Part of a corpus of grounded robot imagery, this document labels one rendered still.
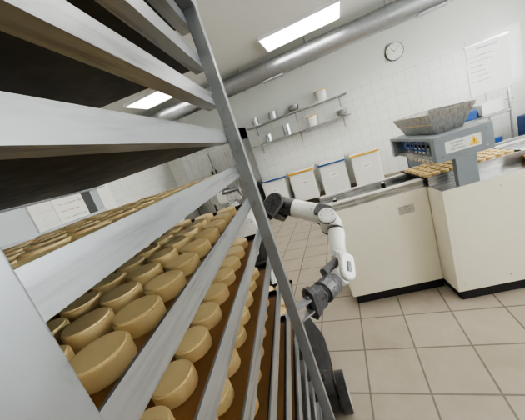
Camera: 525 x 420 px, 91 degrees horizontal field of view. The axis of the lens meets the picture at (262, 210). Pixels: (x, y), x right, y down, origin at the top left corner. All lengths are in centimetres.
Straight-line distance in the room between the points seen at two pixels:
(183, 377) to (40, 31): 34
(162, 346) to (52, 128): 17
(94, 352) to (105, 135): 18
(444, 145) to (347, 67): 442
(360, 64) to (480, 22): 198
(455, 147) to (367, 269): 103
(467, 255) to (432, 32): 489
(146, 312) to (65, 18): 26
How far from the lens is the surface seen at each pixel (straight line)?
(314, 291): 97
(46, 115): 22
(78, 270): 19
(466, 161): 203
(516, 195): 224
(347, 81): 612
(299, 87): 616
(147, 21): 49
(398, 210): 213
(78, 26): 31
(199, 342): 37
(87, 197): 87
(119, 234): 22
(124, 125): 28
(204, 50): 72
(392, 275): 232
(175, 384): 34
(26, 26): 28
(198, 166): 595
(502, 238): 229
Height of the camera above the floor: 144
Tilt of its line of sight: 13 degrees down
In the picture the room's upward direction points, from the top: 19 degrees counter-clockwise
